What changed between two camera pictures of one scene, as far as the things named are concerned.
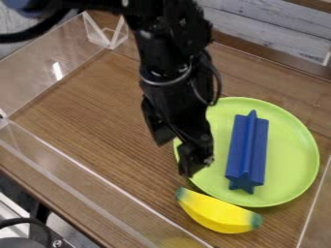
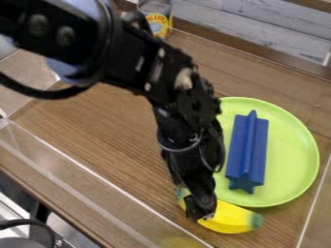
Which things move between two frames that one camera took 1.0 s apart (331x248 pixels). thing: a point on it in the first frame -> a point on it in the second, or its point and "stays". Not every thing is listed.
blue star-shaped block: x=246 y=154 stays
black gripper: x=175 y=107 -> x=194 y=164
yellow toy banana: x=215 y=215 stays
